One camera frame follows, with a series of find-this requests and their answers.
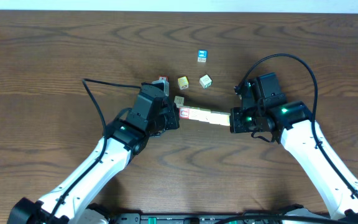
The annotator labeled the red U block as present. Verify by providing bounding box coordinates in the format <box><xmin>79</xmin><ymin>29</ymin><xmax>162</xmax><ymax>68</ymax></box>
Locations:
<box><xmin>179</xmin><ymin>107</ymin><xmax>190</xmax><ymax>119</ymax></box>

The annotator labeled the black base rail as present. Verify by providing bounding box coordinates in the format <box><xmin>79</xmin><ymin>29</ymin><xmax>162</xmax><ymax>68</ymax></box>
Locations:
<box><xmin>113</xmin><ymin>212</ymin><xmax>291</xmax><ymax>224</ymax></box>

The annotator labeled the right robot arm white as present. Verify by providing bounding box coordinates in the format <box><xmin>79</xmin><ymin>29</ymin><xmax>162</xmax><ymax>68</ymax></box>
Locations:
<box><xmin>229</xmin><ymin>101</ymin><xmax>358</xmax><ymax>220</ymax></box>

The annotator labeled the red A block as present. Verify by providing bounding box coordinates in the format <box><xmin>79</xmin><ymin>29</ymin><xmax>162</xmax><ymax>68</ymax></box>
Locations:
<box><xmin>158</xmin><ymin>76</ymin><xmax>168</xmax><ymax>82</ymax></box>

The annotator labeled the blue letter block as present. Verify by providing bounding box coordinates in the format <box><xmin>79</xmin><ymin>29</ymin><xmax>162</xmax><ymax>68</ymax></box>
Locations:
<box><xmin>197</xmin><ymin>50</ymin><xmax>208</xmax><ymax>63</ymax></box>

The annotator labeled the yellow block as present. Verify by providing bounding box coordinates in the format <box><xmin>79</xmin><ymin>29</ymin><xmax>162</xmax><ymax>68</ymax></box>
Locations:
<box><xmin>208</xmin><ymin>111</ymin><xmax>221</xmax><ymax>124</ymax></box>
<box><xmin>198</xmin><ymin>110</ymin><xmax>211</xmax><ymax>123</ymax></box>
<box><xmin>178</xmin><ymin>76</ymin><xmax>189</xmax><ymax>90</ymax></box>

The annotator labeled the white green block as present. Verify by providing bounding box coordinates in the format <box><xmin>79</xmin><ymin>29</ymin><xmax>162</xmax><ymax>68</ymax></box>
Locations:
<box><xmin>200</xmin><ymin>74</ymin><xmax>213</xmax><ymax>89</ymax></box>

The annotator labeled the fifth row block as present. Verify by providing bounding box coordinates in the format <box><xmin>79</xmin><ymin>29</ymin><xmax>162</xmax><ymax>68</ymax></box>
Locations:
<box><xmin>219</xmin><ymin>113</ymin><xmax>230</xmax><ymax>126</ymax></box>

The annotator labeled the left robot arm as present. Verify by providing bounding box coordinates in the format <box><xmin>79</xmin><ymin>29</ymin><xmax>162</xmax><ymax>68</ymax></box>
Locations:
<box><xmin>7</xmin><ymin>103</ymin><xmax>179</xmax><ymax>224</ymax></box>

